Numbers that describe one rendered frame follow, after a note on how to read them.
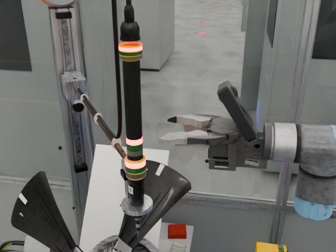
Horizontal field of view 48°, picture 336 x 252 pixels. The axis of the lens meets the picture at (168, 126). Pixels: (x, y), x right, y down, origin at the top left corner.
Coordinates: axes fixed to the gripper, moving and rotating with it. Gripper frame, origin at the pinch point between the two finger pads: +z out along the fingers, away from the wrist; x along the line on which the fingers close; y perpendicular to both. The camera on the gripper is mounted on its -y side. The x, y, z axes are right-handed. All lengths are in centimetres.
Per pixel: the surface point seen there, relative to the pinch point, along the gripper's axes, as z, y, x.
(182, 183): -0.8, 22.2, 13.4
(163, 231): 15, 79, 60
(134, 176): 6.8, 10.9, -2.6
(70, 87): 42, 9, 45
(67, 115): 49, 23, 54
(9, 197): 95, 76, 70
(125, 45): 8.0, -15.7, 1.1
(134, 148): 6.6, 4.4, -2.1
